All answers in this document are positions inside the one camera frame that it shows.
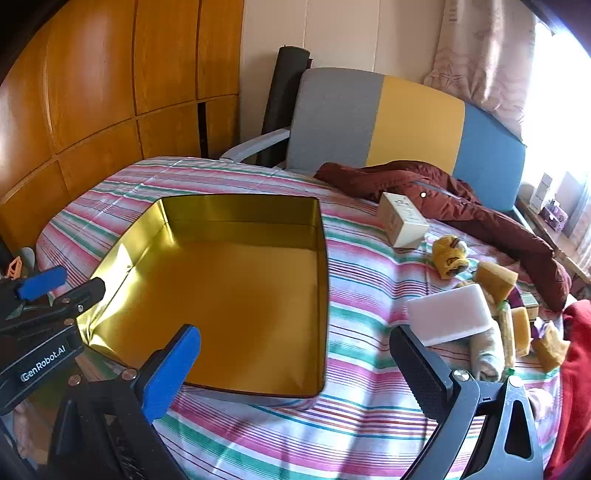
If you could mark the small purple box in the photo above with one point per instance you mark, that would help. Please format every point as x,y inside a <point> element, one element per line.
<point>552,218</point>

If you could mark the wooden desk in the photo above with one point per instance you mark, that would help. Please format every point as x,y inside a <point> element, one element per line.
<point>554,242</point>

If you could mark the green and beige box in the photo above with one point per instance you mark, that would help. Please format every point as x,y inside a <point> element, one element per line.
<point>530,304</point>

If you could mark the pale patterned curtain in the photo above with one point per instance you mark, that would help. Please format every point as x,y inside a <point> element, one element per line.
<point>485,55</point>

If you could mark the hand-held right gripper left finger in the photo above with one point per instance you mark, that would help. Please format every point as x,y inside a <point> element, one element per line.
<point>171,369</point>

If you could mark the grey yellow blue armchair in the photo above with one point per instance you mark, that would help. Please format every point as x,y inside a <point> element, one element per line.
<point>341,115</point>

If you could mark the gold tin box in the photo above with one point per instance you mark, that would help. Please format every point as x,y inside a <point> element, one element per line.
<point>221,286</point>

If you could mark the wooden wardrobe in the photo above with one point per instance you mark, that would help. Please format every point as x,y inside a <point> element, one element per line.
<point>92,92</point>

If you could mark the orange plastic rack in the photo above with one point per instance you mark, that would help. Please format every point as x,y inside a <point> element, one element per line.
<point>14,267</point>

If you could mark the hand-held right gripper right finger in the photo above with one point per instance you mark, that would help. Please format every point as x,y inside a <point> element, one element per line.
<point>418,369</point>

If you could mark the white towel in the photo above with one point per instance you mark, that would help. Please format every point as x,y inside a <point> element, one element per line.
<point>487,350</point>

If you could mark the white foam sponge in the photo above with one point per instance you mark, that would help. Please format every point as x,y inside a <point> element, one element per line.
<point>443,314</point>

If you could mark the yellow brown soft toy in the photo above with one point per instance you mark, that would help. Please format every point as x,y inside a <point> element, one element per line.
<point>445,258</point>

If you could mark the cream cardboard box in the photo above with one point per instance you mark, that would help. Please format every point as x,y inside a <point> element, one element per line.
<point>401,221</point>

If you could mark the pale yellow scrubber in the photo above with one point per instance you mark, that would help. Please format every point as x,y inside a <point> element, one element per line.
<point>507,337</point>

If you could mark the black rolled mat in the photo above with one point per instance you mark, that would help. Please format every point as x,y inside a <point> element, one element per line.
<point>286,92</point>

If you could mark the yellow sponge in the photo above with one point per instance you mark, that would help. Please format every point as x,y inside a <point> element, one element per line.
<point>496,279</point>
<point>521,332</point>
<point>549,350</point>

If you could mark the purple plastic bag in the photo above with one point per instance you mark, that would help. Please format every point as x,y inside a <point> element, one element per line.
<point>538,331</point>

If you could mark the maroon jacket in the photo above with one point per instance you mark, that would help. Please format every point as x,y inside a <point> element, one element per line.
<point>498,217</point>

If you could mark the red cloth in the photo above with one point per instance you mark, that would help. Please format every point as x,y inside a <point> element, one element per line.
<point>577,392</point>

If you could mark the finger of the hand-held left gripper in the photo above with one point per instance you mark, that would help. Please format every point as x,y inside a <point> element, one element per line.
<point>41,281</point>
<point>85,297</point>

